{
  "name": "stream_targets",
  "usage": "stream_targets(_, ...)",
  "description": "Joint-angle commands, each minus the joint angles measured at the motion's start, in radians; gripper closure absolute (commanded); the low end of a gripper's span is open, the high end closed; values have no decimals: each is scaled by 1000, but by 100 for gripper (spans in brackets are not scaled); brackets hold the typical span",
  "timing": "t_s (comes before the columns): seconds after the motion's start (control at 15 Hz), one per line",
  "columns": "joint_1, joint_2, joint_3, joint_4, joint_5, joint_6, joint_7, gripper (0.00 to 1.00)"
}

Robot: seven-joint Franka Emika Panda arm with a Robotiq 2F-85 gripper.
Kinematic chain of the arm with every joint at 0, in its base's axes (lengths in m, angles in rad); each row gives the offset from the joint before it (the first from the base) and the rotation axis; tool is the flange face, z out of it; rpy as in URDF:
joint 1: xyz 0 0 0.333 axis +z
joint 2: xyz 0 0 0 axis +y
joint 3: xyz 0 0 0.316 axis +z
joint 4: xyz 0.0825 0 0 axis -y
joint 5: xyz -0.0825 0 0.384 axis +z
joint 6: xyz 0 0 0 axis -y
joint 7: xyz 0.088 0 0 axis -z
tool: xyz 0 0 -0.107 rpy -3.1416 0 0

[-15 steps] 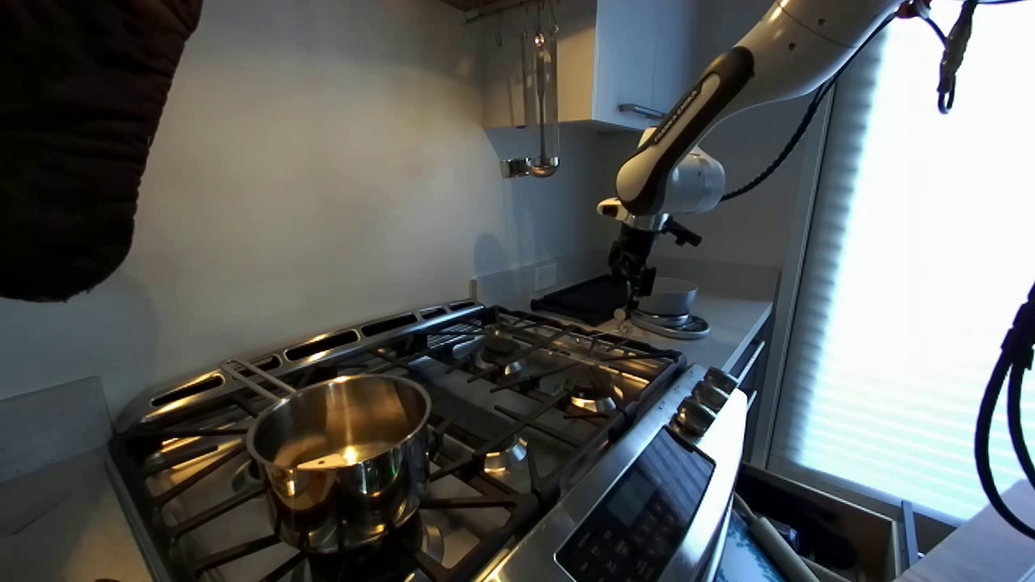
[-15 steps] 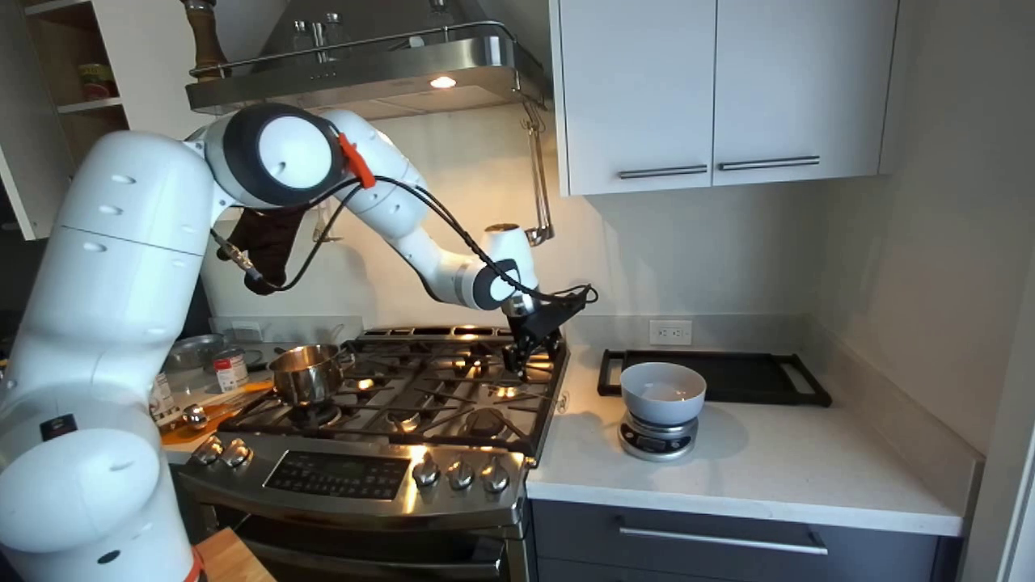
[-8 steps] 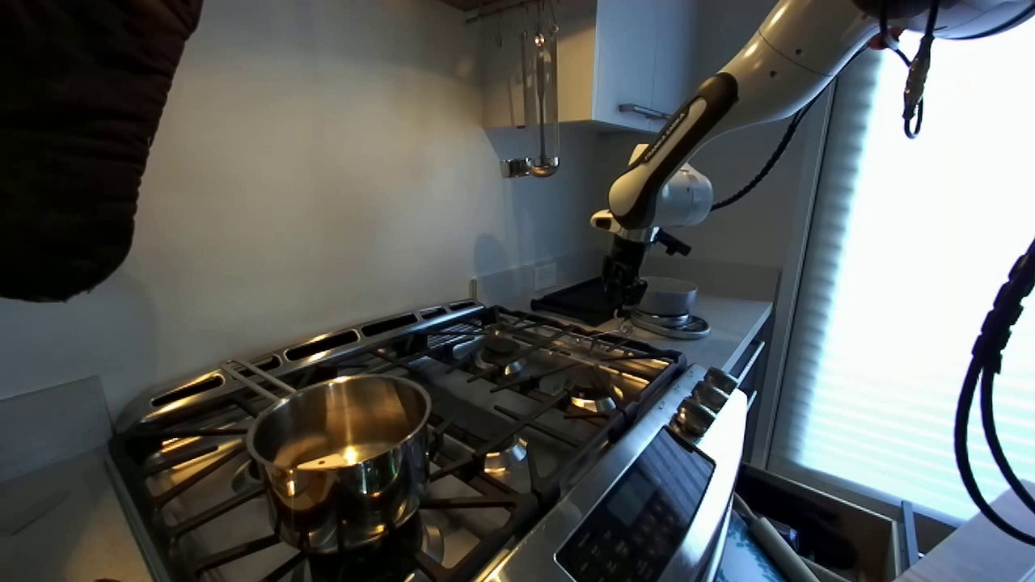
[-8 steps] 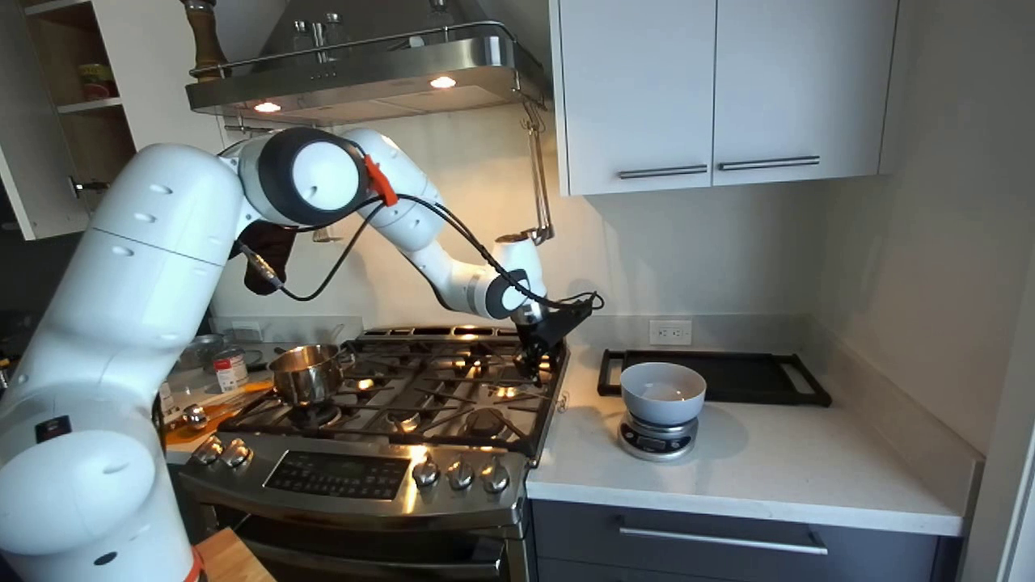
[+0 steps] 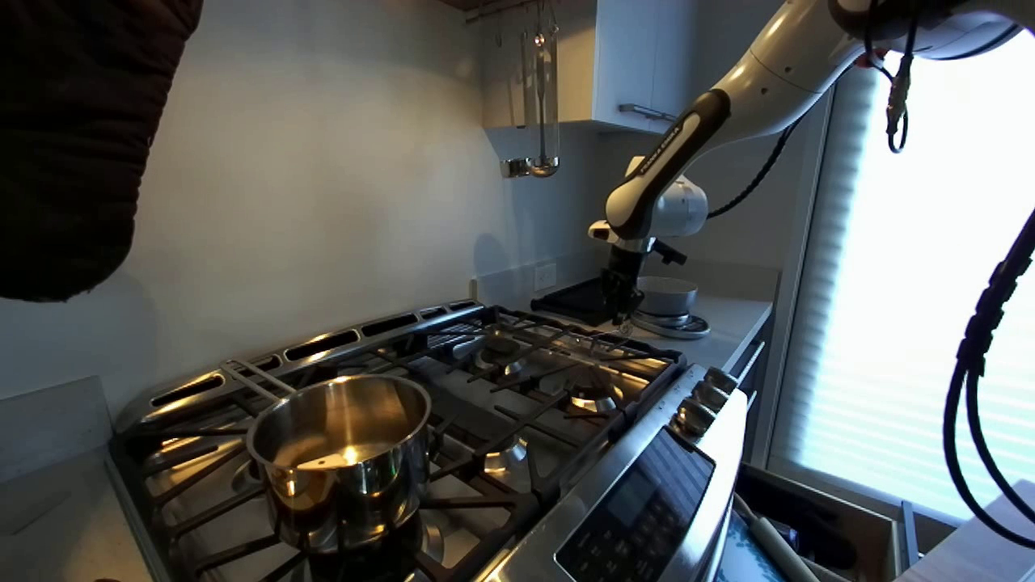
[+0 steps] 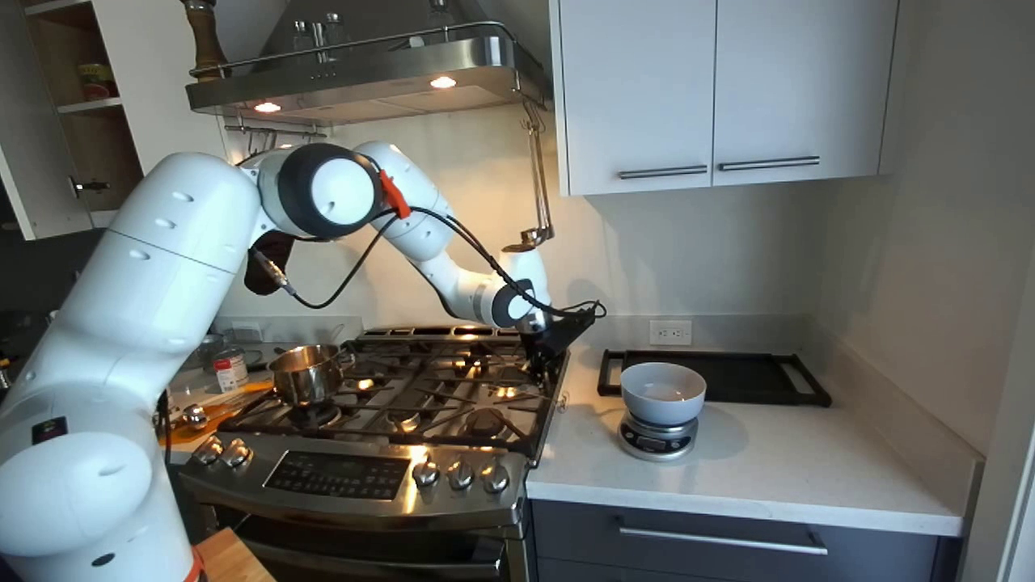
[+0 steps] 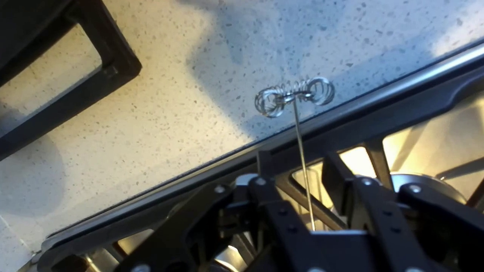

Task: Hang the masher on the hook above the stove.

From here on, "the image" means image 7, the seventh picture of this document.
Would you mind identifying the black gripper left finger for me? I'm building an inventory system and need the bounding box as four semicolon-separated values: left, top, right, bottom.
113;173;325;272

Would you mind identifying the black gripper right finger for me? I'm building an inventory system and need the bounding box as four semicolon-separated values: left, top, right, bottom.
322;176;484;272

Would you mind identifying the black rectangular tray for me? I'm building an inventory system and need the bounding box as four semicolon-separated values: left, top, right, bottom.
0;0;143;163

